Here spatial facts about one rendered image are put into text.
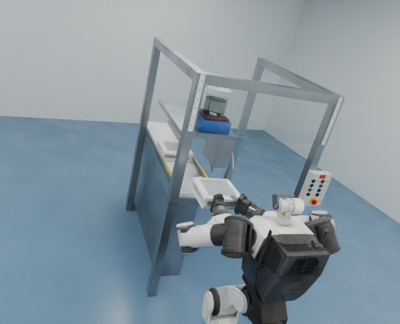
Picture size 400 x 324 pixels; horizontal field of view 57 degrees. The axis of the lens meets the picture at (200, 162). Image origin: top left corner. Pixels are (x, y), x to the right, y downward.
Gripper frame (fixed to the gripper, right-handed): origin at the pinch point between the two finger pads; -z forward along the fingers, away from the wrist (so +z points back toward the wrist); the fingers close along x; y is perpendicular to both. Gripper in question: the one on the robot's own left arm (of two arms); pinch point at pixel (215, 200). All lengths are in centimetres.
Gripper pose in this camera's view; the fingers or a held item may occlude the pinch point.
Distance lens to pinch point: 204.3
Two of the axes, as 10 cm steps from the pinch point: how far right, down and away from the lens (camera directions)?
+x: -2.3, 8.8, 4.2
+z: 1.7, 4.6, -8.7
